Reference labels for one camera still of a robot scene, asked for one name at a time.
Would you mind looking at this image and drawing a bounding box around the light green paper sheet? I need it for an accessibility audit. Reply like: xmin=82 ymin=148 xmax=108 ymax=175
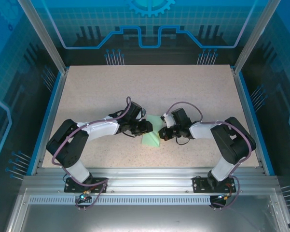
xmin=141 ymin=115 xmax=165 ymax=147

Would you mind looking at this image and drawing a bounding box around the blue table edge trim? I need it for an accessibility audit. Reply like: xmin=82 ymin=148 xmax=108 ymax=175
xmin=238 ymin=72 xmax=276 ymax=176
xmin=26 ymin=72 xmax=63 ymax=176

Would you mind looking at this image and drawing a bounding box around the grey metal tray panel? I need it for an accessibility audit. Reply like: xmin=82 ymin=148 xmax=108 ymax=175
xmin=4 ymin=188 xmax=290 ymax=232

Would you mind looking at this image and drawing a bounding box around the thin black wire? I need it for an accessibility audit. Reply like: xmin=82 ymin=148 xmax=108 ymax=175
xmin=175 ymin=135 xmax=188 ymax=146
xmin=120 ymin=131 xmax=138 ymax=139

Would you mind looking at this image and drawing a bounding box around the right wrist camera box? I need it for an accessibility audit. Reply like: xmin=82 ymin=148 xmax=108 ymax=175
xmin=160 ymin=113 xmax=176 ymax=129

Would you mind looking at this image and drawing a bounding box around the long aluminium mounting rail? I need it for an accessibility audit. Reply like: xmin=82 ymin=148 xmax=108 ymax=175
xmin=23 ymin=166 xmax=278 ymax=194

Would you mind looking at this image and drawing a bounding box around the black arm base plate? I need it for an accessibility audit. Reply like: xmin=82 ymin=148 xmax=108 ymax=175
xmin=192 ymin=175 xmax=237 ymax=193
xmin=64 ymin=177 xmax=109 ymax=193

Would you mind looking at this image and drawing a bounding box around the aluminium side rail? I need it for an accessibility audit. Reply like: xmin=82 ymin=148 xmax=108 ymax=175
xmin=231 ymin=67 xmax=266 ymax=175
xmin=36 ymin=69 xmax=70 ymax=175

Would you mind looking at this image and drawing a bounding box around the slotted metal cable duct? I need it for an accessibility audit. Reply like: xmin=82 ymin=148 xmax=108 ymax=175
xmin=28 ymin=196 xmax=214 ymax=204

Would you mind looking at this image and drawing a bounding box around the cable connector with green light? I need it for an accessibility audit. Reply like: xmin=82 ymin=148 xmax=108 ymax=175
xmin=77 ymin=192 xmax=92 ymax=203
xmin=216 ymin=192 xmax=233 ymax=201

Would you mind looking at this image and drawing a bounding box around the aluminium frame post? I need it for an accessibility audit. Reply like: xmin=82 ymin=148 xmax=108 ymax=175
xmin=17 ymin=0 xmax=69 ymax=74
xmin=233 ymin=0 xmax=282 ymax=75

